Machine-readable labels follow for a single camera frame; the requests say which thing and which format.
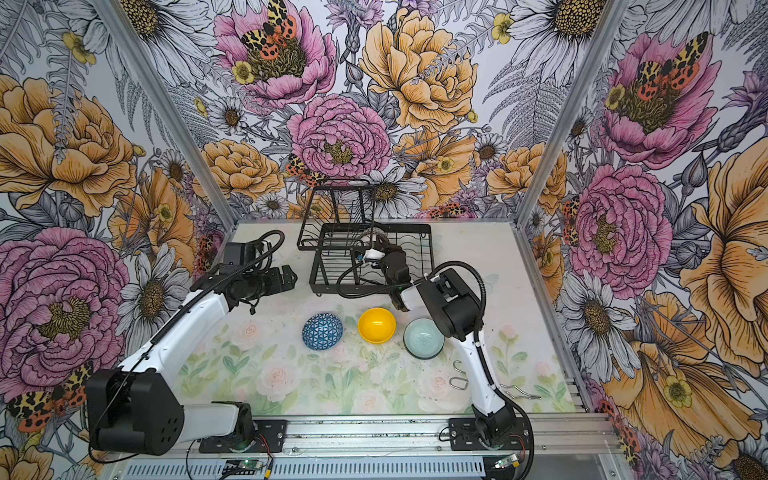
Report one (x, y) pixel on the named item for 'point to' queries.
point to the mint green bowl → (422, 339)
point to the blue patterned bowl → (322, 331)
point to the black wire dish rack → (340, 221)
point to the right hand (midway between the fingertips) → (382, 238)
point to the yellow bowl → (376, 326)
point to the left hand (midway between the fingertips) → (280, 289)
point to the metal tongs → (515, 391)
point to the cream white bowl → (373, 254)
